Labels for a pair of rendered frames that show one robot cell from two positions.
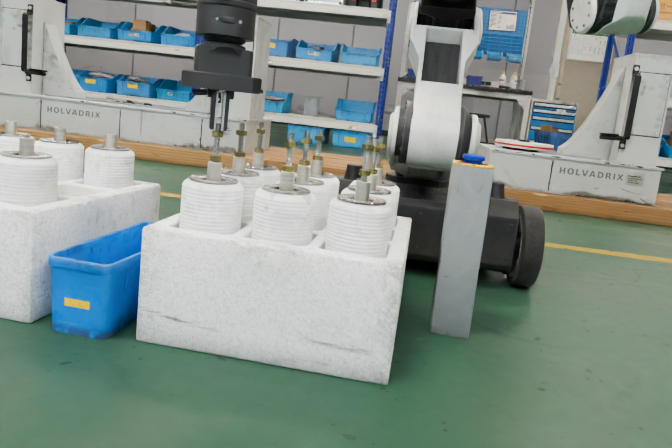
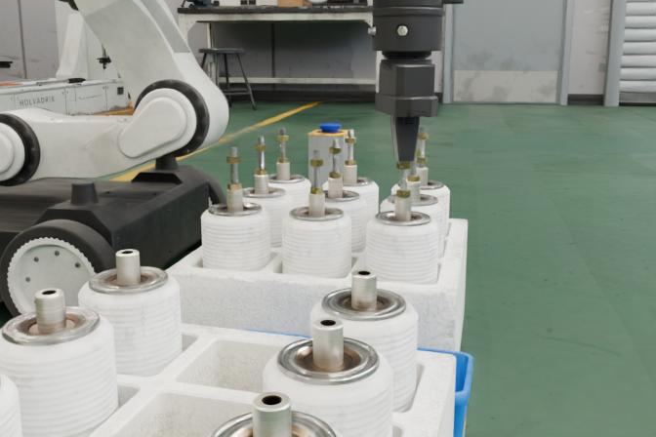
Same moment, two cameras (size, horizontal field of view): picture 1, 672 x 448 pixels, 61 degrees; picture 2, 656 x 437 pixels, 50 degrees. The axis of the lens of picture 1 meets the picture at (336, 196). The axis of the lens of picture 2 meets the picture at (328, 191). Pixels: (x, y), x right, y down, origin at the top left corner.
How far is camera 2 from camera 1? 1.44 m
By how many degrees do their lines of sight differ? 84
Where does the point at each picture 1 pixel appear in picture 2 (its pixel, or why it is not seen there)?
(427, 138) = (217, 120)
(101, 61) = not seen: outside the picture
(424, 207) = (169, 202)
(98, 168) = (176, 318)
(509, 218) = (204, 183)
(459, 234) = not seen: hidden behind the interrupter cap
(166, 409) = (574, 393)
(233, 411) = (552, 368)
